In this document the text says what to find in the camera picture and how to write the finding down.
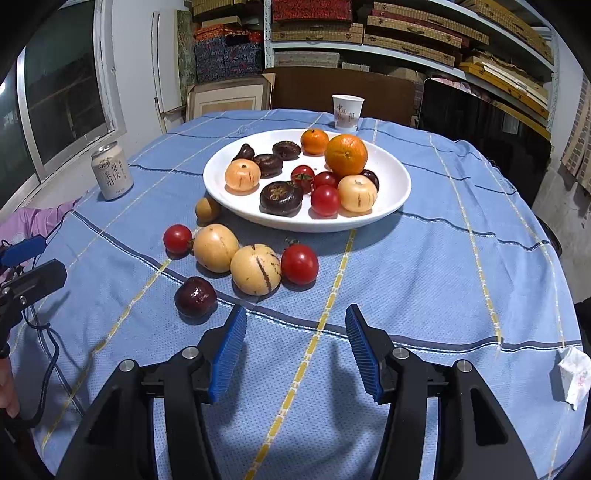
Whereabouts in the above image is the brown wooden board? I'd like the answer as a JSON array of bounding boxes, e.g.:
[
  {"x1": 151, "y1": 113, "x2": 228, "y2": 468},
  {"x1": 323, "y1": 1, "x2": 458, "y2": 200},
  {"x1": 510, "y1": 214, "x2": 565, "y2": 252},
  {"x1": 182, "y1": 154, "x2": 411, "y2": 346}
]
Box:
[{"x1": 267, "y1": 67, "x2": 416, "y2": 126}]

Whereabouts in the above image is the blue checked tablecloth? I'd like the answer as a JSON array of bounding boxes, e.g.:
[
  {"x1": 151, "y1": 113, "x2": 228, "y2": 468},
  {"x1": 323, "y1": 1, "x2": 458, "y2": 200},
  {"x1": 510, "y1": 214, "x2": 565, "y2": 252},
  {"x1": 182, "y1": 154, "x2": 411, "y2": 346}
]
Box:
[{"x1": 11, "y1": 110, "x2": 585, "y2": 479}]

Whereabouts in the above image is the pale orange round fruit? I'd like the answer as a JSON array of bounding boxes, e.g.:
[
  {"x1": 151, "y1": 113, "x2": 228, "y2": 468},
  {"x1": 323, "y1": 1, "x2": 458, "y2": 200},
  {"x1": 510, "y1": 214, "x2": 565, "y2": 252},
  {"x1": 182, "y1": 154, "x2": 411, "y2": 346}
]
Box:
[{"x1": 224, "y1": 159, "x2": 260, "y2": 192}]

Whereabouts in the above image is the dark purple fruit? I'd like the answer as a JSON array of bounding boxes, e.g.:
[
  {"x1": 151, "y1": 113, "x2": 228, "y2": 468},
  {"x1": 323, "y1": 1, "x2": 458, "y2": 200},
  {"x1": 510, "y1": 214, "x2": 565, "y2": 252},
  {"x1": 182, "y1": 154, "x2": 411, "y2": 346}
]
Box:
[{"x1": 259, "y1": 181, "x2": 304, "y2": 216}]

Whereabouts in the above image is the cream round fruit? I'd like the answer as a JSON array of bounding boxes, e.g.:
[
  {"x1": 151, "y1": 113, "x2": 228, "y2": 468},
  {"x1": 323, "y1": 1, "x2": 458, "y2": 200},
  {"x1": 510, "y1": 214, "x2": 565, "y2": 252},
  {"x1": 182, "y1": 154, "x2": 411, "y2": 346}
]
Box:
[{"x1": 338, "y1": 175, "x2": 378, "y2": 213}]

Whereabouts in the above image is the metal storage shelf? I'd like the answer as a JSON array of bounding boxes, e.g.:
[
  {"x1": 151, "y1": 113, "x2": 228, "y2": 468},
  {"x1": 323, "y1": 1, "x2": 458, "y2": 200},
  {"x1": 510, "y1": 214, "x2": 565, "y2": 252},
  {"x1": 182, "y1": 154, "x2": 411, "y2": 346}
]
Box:
[{"x1": 263, "y1": 1, "x2": 555, "y2": 127}]

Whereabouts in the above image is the person left hand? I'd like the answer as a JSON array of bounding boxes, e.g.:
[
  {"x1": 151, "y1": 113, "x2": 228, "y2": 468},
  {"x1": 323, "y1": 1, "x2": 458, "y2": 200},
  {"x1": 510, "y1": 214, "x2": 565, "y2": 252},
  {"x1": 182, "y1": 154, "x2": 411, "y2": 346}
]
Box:
[{"x1": 0, "y1": 358, "x2": 20, "y2": 418}]

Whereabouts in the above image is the white paper cup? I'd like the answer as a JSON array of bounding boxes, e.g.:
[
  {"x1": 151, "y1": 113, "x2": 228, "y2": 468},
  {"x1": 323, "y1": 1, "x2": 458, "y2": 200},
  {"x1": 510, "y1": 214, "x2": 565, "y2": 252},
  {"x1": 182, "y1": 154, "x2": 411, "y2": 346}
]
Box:
[{"x1": 332, "y1": 94, "x2": 365, "y2": 132}]

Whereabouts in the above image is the wooden chair pink cloth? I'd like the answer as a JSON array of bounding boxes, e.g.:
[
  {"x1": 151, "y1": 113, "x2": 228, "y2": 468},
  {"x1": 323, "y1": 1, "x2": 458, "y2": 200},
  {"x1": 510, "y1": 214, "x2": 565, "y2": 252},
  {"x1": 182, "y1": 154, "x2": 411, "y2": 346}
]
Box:
[{"x1": 0, "y1": 198, "x2": 80, "y2": 244}]

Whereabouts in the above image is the small red cherry tomato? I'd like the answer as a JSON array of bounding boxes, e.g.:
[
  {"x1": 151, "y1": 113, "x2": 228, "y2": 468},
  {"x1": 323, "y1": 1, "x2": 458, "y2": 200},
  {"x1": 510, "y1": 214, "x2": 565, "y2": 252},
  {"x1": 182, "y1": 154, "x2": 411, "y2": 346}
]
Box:
[{"x1": 311, "y1": 185, "x2": 341, "y2": 217}]

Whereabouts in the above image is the black flat panel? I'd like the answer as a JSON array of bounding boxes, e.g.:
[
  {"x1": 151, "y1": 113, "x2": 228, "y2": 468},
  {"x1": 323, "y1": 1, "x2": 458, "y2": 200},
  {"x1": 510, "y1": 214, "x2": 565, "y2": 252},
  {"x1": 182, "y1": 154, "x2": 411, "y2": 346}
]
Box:
[{"x1": 419, "y1": 79, "x2": 551, "y2": 206}]

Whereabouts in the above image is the tan round melon fruit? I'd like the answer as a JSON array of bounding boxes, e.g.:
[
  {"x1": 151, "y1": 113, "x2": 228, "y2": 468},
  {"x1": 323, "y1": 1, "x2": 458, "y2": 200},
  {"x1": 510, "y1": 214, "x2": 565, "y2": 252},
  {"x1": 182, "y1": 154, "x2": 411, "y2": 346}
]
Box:
[{"x1": 193, "y1": 224, "x2": 239, "y2": 273}]

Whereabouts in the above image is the crumpled white tissue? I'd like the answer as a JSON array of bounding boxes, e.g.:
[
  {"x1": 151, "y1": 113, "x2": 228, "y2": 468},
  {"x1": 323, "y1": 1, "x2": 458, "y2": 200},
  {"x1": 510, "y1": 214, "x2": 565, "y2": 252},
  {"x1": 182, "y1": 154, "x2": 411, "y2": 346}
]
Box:
[{"x1": 558, "y1": 346, "x2": 591, "y2": 410}]

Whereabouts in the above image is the small orange tangerine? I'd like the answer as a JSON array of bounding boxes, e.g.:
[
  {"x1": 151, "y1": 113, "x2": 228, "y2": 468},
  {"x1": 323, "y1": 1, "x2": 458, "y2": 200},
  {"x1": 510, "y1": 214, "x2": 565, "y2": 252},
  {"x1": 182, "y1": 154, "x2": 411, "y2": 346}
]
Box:
[{"x1": 301, "y1": 129, "x2": 329, "y2": 156}]

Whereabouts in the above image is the tan striped melon fruit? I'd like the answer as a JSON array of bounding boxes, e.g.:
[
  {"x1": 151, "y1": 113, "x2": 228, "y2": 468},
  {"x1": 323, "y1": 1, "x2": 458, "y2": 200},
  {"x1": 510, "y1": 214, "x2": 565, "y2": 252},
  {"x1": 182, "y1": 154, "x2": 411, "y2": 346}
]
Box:
[{"x1": 230, "y1": 244, "x2": 281, "y2": 296}]

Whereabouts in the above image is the dark red plum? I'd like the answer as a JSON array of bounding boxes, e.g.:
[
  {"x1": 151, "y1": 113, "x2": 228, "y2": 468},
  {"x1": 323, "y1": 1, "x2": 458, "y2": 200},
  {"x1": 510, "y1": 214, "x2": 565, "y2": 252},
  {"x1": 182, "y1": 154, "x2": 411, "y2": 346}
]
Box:
[{"x1": 174, "y1": 276, "x2": 217, "y2": 318}]

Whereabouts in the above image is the white beverage can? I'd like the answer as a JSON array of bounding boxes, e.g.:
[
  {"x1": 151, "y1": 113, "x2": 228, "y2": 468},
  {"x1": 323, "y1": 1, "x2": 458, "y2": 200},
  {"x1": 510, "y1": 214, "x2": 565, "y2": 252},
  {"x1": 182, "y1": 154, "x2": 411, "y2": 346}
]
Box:
[{"x1": 91, "y1": 141, "x2": 134, "y2": 201}]

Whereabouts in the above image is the large orange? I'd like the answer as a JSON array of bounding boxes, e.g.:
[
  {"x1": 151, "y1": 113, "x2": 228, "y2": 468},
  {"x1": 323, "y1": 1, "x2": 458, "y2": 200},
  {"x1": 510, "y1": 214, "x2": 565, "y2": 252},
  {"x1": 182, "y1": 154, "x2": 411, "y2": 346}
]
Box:
[{"x1": 325, "y1": 134, "x2": 369, "y2": 177}]

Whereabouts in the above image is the framed beige panel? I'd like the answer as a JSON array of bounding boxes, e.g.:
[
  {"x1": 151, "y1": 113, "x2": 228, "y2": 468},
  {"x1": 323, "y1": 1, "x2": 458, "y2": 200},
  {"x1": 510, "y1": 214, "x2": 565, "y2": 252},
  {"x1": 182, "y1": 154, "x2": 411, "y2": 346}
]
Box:
[{"x1": 185, "y1": 73, "x2": 276, "y2": 121}]

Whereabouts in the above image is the beige checked curtain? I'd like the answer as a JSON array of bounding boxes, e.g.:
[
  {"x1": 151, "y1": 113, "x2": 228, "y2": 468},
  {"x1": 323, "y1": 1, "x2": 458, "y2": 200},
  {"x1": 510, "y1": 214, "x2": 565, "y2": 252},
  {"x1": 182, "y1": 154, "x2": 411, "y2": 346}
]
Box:
[{"x1": 561, "y1": 75, "x2": 591, "y2": 193}]

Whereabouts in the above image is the white round plate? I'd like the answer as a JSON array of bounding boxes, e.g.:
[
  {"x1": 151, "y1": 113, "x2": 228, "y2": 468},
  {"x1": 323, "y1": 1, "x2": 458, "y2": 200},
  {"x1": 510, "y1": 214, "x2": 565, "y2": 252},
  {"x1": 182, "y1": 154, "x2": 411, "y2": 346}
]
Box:
[{"x1": 204, "y1": 129, "x2": 412, "y2": 233}]

